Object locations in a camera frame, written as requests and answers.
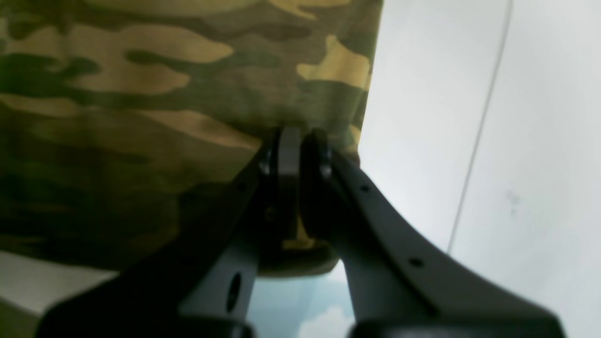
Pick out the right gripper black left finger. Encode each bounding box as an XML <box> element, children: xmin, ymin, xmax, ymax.
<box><xmin>42</xmin><ymin>126</ymin><xmax>302</xmax><ymax>324</ymax></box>

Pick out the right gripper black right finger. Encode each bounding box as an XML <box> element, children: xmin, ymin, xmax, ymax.
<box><xmin>300</xmin><ymin>129</ymin><xmax>559</xmax><ymax>324</ymax></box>

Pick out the camouflage t-shirt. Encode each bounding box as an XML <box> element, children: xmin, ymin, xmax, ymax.
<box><xmin>0</xmin><ymin>0</ymin><xmax>384</xmax><ymax>271</ymax></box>

